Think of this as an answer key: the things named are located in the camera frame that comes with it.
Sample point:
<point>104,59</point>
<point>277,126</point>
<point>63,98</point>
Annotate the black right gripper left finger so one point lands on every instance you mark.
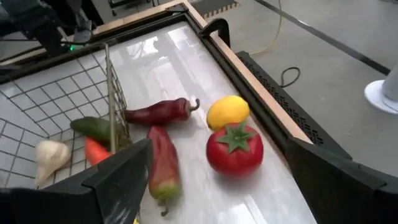
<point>118,189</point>

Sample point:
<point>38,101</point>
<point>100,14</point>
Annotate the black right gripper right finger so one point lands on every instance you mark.
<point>342,199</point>

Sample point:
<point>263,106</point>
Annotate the orange carrot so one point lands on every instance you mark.
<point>94,152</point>

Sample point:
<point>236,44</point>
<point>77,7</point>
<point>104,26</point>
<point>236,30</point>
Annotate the white garlic bulb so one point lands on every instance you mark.
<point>49,158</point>

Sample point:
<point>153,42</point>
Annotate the red tomato green stem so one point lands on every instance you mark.
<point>233,163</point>

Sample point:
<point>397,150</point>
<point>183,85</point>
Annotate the yellow lemon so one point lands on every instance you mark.
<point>228,110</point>

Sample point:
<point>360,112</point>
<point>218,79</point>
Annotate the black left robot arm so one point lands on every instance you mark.
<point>40,25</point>

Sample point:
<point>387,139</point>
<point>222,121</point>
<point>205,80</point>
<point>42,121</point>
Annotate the red pepper green tip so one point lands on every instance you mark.
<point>163,161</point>

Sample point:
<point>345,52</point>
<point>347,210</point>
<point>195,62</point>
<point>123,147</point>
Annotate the dark red chili pepper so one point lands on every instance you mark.
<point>161,112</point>

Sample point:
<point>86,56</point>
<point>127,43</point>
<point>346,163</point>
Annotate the black perforated bar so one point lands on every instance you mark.
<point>289,105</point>

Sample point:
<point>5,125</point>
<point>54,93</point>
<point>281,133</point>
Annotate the white tower fan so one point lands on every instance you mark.
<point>377,96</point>

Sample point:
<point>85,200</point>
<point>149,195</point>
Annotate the black table clamp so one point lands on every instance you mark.
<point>222,26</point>

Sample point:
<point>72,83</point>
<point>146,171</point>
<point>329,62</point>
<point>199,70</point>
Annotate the black mat hazard-striped edge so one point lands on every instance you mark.
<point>217,6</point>

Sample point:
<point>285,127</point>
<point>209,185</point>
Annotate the black metal table frame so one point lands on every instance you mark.
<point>217,57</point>

